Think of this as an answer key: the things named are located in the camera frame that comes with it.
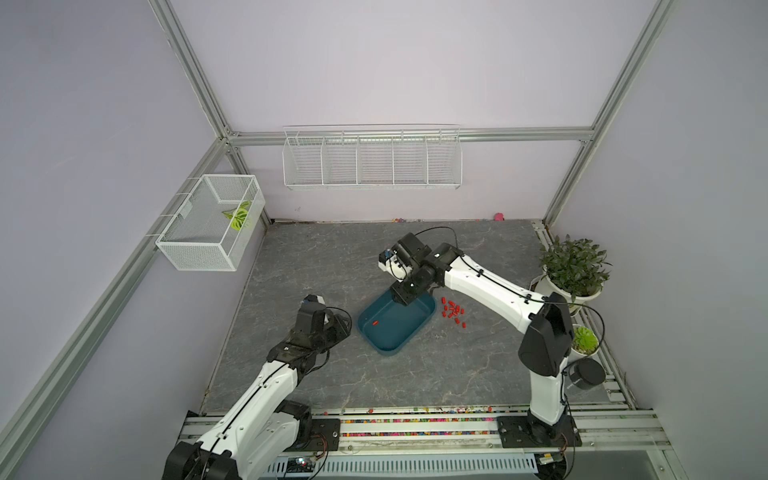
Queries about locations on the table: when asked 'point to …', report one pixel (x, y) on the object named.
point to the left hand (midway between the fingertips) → (349, 325)
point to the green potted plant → (577, 266)
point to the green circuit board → (300, 465)
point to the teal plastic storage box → (387, 325)
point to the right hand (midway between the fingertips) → (399, 291)
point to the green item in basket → (237, 215)
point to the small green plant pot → (584, 343)
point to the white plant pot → (575, 301)
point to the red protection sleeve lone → (375, 323)
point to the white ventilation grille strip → (414, 463)
